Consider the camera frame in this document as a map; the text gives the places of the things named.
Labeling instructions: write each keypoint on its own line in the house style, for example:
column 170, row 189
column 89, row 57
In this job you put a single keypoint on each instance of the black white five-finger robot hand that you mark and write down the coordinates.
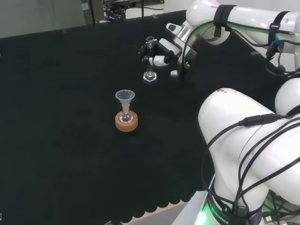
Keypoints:
column 170, row 47

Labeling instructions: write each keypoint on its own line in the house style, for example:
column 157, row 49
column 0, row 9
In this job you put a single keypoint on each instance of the clear glass graduated cylinder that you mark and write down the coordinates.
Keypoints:
column 150, row 76

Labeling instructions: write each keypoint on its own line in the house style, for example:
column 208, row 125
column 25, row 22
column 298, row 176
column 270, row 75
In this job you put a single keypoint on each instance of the grey tape strip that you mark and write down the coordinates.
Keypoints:
column 255, row 53
column 154, row 16

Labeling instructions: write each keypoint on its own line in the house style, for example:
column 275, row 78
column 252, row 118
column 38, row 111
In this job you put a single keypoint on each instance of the clear plastic funnel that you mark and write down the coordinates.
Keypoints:
column 125, row 96

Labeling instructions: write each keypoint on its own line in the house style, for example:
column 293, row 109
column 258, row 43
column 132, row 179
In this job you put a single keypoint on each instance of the clear round-bottom flask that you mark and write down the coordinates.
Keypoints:
column 125, row 118

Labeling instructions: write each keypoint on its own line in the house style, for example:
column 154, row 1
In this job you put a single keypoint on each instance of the grey metal cabinet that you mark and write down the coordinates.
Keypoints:
column 92, row 10

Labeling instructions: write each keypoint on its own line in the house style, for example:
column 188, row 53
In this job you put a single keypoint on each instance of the black cloth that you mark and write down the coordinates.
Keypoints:
column 70, row 129

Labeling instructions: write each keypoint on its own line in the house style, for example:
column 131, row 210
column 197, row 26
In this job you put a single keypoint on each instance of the clear cloth clamp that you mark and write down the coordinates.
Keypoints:
column 108, row 222

